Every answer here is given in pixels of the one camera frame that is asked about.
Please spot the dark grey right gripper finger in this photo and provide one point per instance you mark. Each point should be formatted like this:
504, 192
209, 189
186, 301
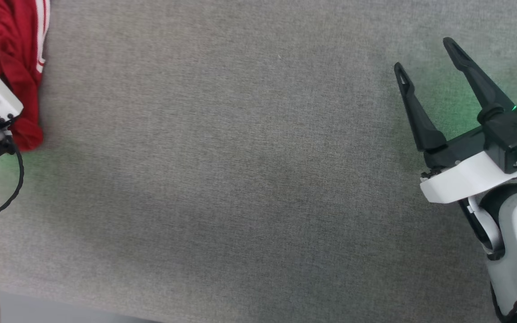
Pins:
478, 83
422, 121

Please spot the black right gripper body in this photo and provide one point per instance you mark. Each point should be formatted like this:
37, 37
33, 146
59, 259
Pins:
460, 150

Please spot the red white-sleeved garment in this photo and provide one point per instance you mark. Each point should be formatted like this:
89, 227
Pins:
11, 36

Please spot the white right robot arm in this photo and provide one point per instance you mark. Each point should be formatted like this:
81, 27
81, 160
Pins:
514, 233

